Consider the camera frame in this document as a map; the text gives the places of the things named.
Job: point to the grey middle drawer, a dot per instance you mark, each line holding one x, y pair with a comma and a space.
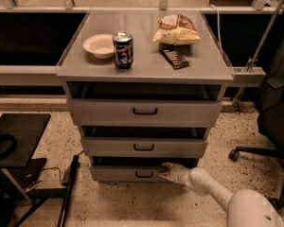
144, 147

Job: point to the dark soda can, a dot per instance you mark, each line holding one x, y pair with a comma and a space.
123, 48

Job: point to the black office chair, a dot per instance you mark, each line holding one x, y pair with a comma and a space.
270, 121

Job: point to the metal diagonal rod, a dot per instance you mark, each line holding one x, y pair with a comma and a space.
259, 5

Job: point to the grey drawer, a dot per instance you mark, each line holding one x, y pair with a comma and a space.
144, 147
117, 112
126, 174

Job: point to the yellow chip bag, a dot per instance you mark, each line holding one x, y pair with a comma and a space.
176, 29

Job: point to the grey top drawer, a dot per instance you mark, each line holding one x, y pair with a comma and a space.
117, 112

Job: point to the grey bottom drawer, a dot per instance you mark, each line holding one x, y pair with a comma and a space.
126, 174

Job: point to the white paper bowl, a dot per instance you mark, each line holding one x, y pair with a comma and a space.
101, 46

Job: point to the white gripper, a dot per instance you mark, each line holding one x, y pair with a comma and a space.
179, 174

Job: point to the black headphones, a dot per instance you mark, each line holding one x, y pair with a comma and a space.
8, 145

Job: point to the grey drawer cabinet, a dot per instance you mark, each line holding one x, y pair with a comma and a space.
151, 77

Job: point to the dark chocolate bar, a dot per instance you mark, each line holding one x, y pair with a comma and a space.
176, 60

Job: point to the black tripod leg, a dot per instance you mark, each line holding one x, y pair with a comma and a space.
68, 191

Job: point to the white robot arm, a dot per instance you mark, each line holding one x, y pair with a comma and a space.
243, 208

